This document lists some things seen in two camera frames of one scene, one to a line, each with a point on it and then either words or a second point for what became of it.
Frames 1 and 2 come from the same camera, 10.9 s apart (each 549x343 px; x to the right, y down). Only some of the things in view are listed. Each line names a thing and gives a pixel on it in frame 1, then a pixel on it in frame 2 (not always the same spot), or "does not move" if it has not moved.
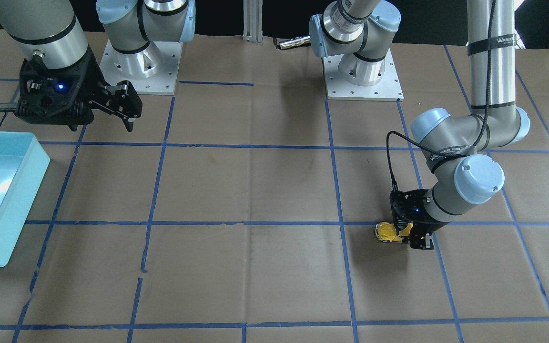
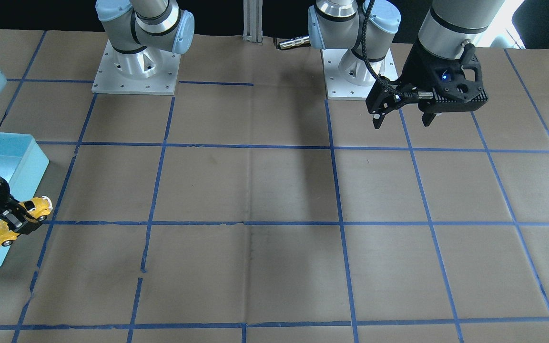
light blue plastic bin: (6, 168) does not move
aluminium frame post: (253, 21) does not move
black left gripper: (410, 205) → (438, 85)
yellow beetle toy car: (386, 232) → (38, 207)
